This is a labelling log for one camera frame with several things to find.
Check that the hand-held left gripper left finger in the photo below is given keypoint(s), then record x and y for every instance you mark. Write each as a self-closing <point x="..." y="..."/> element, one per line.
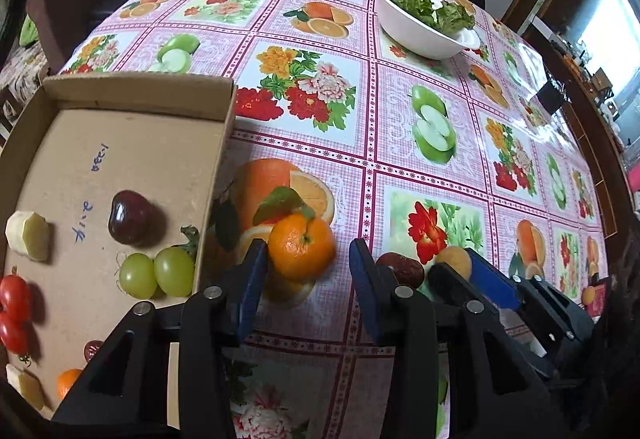
<point x="250" y="291"/>

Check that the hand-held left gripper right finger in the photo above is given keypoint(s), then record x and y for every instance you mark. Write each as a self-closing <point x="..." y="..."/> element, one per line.
<point x="362" y="291"/>

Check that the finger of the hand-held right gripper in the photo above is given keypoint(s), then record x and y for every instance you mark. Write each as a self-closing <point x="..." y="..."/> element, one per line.
<point x="447" y="279"/>
<point x="492" y="276"/>

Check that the yellow brown round fruit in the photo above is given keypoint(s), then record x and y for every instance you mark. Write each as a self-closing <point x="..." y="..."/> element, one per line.
<point x="454" y="260"/>

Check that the small mandarin orange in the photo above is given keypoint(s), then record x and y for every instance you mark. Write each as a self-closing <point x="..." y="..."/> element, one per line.
<point x="301" y="246"/>

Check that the green grape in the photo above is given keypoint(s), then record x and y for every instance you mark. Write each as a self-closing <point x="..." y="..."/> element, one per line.
<point x="137" y="275"/>
<point x="174" y="270"/>

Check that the large dark purple plum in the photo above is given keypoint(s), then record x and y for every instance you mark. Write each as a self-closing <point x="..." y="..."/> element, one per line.
<point x="131" y="218"/>

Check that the large orange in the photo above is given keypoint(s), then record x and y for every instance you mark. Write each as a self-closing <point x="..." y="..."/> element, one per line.
<point x="67" y="381"/>

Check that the shallow cardboard box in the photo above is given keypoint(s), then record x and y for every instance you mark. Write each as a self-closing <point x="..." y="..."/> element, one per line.
<point x="65" y="159"/>

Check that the peeled banana piece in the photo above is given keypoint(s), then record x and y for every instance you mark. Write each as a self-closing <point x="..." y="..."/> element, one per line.
<point x="25" y="386"/>
<point x="27" y="236"/>

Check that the red tomato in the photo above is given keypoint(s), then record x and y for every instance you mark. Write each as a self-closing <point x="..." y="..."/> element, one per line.
<point x="14" y="296"/>
<point x="12" y="333"/>

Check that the dark red jar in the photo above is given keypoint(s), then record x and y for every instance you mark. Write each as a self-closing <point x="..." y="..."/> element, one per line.
<point x="597" y="296"/>

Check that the person's dark clothing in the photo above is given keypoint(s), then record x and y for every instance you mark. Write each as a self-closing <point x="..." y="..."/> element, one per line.
<point x="620" y="359"/>

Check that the fruit and flower print tablecloth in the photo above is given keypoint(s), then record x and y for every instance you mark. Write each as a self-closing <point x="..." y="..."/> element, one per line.
<point x="370" y="159"/>

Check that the wooden sideboard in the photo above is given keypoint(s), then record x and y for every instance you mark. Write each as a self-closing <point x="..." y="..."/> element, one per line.
<point x="600" y="134"/>

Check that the small black container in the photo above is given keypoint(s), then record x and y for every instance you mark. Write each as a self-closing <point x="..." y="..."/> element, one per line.
<point x="551" y="96"/>

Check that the white bowl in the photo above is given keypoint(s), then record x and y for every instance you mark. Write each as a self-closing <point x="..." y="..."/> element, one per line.
<point x="415" y="36"/>

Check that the bright window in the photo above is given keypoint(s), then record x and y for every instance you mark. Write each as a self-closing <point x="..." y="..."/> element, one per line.
<point x="615" y="34"/>

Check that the green leafy vegetables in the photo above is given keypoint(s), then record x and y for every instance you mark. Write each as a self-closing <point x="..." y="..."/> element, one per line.
<point x="425" y="6"/>

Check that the patterned floral blanket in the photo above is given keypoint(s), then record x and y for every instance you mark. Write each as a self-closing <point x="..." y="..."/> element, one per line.
<point x="17" y="84"/>

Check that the green cushion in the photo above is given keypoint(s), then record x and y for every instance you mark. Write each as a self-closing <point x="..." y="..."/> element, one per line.
<point x="28" y="31"/>

